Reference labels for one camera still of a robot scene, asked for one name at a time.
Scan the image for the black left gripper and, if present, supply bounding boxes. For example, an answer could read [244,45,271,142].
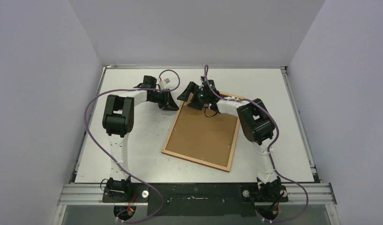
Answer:
[150,89,179,112]

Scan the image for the brown backing board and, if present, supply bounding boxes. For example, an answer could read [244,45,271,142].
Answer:
[165,93,240,168]

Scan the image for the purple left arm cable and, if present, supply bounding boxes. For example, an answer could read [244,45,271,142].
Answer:
[83,69,181,224]

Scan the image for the wooden picture frame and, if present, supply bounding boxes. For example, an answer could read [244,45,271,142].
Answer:
[161,90,244,173]

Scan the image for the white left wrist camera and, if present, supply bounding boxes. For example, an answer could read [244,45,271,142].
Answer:
[158,78,170,90]

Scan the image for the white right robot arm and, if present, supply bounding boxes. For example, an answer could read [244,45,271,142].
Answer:
[177,80,281,201]

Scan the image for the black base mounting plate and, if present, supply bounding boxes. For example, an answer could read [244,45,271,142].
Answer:
[102,182,288,220]

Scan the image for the aluminium front rail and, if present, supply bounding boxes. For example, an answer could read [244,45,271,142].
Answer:
[58,183,337,205]

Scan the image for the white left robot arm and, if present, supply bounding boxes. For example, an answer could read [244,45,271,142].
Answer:
[102,75,179,202]

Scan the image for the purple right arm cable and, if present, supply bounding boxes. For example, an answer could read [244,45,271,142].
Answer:
[204,64,309,224]

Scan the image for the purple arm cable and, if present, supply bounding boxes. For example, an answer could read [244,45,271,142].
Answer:
[83,69,181,224]
[204,64,309,224]

